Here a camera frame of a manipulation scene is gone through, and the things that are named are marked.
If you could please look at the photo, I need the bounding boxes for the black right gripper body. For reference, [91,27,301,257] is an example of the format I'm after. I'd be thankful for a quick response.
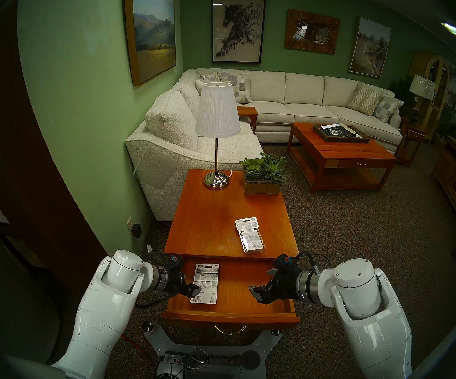
[269,268,301,302]

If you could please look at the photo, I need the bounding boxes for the dark cover book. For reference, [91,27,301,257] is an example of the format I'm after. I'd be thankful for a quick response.
[320,124,357,138]

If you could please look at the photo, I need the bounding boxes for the white shade chrome table lamp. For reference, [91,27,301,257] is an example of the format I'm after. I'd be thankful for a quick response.
[194,82,241,190]

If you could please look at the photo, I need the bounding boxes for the rustic wood framed mirror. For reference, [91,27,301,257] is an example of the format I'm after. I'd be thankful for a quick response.
[284,9,341,55]

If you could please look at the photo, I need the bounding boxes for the dark wooden serving tray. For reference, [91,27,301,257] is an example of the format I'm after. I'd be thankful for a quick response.
[313,124,371,143]

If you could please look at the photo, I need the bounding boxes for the black framed horse artwork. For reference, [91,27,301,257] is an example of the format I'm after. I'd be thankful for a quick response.
[211,0,266,64]

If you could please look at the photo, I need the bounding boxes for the small clear blister package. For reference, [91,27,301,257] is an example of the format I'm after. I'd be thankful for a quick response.
[235,218,266,253]

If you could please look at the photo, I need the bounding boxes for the framed mountain landscape painting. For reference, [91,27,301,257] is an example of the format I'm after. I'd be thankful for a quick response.
[125,0,177,86]

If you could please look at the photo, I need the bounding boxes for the dark brown wooden door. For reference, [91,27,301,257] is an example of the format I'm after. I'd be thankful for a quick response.
[0,0,134,300]

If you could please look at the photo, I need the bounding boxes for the small wooden end table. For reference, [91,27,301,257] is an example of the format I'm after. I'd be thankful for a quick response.
[237,106,259,135]

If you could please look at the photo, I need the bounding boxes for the large white card package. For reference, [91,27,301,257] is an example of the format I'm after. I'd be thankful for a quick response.
[190,263,219,305]

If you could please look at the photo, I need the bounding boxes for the grey patchwork throw pillow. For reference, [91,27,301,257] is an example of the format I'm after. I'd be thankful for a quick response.
[221,71,252,105]
[373,95,404,124]

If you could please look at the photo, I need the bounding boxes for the succulent plants in wooden planter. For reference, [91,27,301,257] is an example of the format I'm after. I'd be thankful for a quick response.
[239,152,287,195]

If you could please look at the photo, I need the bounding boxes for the orange wooden coffee table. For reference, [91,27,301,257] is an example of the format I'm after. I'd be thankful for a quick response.
[287,122,398,195]

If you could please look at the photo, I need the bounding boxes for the thin white wire loop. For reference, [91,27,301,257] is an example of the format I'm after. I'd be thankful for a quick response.
[186,347,209,371]

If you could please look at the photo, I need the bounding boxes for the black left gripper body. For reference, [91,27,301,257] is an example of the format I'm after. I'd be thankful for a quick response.
[167,267,191,296]

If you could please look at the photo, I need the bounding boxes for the small dark wooden side table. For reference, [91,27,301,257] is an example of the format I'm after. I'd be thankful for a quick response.
[394,124,426,168]

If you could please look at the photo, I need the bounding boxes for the curved silver drawer handle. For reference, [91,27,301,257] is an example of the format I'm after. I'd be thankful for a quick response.
[213,324,247,335]

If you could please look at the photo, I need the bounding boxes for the cream sectional sofa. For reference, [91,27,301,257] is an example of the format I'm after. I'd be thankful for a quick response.
[125,68,404,221]

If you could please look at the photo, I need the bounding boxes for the arched light wood cabinet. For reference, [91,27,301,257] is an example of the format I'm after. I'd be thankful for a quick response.
[411,54,455,142]

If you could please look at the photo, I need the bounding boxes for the orange wooden table drawer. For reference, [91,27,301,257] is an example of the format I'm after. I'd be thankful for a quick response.
[162,257,300,329]

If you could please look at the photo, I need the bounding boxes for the orange wooden drawer side table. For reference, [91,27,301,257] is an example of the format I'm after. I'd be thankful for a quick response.
[164,169,300,272]

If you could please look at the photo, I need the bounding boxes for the tall dark green plant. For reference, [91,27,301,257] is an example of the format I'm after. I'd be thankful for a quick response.
[389,76,417,116]

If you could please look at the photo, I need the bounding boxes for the black power strip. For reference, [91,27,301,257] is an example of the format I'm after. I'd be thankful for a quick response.
[164,351,243,368]

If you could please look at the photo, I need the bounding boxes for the grey robot mobile base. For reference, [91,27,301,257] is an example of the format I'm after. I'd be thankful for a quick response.
[143,322,282,379]

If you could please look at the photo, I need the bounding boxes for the plastic wrapped shade lamp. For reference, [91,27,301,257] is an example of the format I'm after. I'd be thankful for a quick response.
[409,74,437,111]

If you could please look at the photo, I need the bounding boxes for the framed tree landscape painting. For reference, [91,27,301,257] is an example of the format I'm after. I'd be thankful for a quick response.
[348,17,392,79]

